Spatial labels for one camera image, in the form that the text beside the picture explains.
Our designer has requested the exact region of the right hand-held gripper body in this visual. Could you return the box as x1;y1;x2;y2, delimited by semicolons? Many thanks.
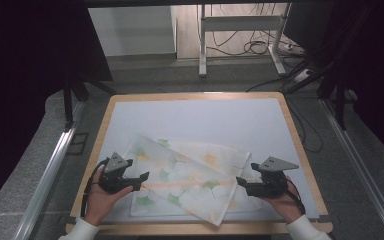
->
245;155;300;198

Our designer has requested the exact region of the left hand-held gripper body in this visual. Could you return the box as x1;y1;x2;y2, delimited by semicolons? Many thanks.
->
98;152;138;195

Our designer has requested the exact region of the person's left hand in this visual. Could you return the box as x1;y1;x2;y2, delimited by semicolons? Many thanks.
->
85;168;135;227

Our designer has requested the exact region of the person's right hand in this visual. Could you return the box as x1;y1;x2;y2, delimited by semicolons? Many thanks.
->
262;175;306;224

